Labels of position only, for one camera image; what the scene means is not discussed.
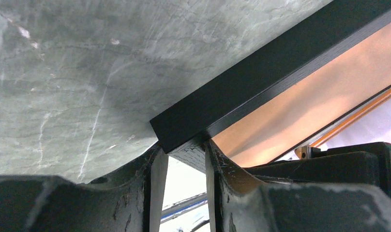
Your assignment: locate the orange wooden shelf rack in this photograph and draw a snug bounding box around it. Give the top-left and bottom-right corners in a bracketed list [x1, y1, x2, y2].
[294, 85, 391, 159]

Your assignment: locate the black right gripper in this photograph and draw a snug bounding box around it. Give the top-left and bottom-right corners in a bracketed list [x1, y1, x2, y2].
[245, 142, 391, 199]

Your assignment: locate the aluminium table rail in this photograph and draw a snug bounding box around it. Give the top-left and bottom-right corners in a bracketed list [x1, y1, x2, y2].
[160, 192, 208, 224]

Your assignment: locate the black picture frame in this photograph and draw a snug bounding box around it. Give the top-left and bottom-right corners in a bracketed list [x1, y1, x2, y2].
[150, 0, 391, 172]

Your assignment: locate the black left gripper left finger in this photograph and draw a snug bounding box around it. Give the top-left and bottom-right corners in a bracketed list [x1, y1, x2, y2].
[0, 145, 168, 232]

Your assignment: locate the brown backing board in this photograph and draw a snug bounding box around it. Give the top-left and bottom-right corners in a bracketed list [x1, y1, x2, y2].
[213, 23, 391, 167]

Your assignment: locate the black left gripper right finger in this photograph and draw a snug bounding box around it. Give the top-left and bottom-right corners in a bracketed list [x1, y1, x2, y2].
[205, 141, 391, 232]

